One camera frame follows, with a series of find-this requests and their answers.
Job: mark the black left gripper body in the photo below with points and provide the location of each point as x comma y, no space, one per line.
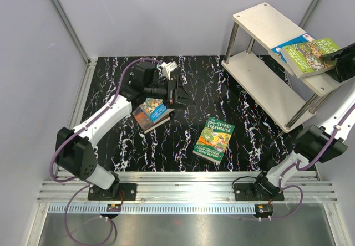
171,95

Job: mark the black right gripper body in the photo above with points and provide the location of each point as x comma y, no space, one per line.
345,66

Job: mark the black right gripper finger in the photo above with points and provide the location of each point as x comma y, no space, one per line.
335,75
342,53

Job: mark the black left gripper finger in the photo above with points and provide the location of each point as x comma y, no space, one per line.
179,87
183,101

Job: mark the blue 26-Storey Treehouse book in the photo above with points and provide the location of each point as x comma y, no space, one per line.
155,109

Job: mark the lime 65-Storey Treehouse book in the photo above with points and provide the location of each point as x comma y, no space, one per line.
304,58

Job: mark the blue back-cover book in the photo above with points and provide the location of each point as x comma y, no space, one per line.
300,39

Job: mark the green 104-Storey Treehouse book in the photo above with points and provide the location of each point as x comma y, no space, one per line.
214,140

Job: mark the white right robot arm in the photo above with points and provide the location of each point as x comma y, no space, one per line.
314,143

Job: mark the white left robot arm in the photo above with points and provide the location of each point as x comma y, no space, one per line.
74,149

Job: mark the dark Tale of Two Cities book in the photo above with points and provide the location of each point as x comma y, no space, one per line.
146,123

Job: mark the white two-tier shelf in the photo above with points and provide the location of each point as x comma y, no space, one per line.
270,28

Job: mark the right controller board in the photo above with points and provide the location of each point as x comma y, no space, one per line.
264,210

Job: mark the controller board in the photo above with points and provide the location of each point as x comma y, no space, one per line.
264,210
113,208

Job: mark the left controller board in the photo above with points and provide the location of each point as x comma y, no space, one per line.
113,208

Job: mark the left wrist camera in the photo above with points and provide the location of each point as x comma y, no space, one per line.
167,69

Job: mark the aluminium frame rail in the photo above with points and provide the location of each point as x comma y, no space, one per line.
216,187

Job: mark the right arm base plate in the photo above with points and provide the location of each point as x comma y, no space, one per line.
242,192

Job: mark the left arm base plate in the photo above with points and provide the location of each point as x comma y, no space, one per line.
130,192

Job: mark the slotted cable duct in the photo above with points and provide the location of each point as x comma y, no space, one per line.
132,208

